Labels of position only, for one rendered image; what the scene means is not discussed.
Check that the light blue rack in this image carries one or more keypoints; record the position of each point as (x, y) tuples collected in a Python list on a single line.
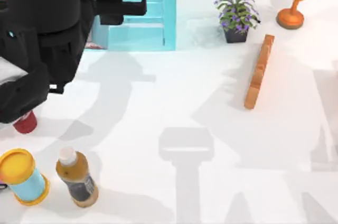
[(148, 10)]

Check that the red can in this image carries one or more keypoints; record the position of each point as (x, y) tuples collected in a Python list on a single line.
[(26, 125)]

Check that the red and white object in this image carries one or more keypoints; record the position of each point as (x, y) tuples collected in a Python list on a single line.
[(94, 46)]

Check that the purple flower plant pot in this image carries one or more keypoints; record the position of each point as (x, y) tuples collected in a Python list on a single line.
[(236, 15)]

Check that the blue canister with yellow lid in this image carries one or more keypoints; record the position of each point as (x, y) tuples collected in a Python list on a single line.
[(23, 176)]

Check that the small black and pink object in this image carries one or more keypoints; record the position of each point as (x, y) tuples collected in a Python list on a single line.
[(3, 187)]

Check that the long wooden block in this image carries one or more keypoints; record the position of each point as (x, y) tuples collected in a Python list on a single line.
[(260, 73)]

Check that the brown bottle with white cap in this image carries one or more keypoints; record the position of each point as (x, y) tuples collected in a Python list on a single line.
[(76, 179)]

